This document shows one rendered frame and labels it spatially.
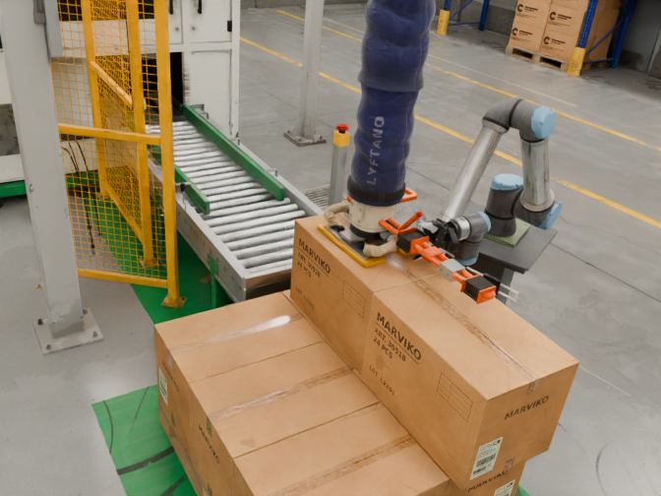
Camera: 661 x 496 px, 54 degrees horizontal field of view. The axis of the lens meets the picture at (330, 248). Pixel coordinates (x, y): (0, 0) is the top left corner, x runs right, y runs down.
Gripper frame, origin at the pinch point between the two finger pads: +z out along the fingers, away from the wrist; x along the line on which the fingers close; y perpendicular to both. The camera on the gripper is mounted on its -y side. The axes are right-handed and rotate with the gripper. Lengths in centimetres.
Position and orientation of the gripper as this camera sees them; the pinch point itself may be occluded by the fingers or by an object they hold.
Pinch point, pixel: (416, 243)
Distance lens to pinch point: 238.8
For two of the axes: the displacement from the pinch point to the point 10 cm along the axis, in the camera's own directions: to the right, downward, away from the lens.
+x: 0.8, -8.6, -5.0
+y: -5.5, -4.6, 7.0
